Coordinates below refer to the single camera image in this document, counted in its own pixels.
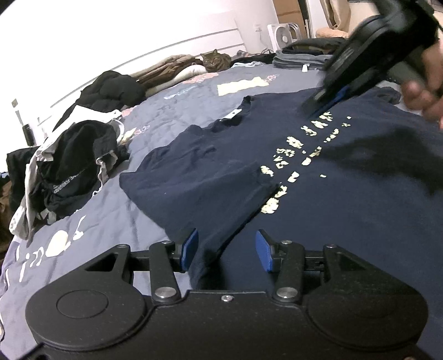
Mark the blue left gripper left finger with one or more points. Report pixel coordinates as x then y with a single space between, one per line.
189 249

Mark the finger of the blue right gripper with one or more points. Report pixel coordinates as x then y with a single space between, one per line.
337 98

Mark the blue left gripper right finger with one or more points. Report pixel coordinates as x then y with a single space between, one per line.
264 246

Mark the navy blue t-shirt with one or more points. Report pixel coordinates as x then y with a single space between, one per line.
207 179

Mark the black and white clothes pile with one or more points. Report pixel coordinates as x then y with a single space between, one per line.
57 178

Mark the person's right hand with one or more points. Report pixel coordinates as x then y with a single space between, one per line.
424 99

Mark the folded dark grey garment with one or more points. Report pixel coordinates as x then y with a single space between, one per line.
313 52

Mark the beige curtain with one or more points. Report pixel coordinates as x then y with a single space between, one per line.
337 13

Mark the beige towel on chair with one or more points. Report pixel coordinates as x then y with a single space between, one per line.
327 32

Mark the white box fan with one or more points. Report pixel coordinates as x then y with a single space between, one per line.
282 35

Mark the cardboard box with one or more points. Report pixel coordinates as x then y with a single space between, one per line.
289 11

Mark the white bed headboard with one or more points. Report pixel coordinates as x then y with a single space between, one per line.
51 49

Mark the tabby cat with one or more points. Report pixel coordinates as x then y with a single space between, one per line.
215 61

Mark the grey blue patterned quilt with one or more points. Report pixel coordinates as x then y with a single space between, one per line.
103 207

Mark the black jacket on bed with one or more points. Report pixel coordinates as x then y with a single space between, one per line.
110 91

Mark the brown blanket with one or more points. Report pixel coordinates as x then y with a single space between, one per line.
165 70

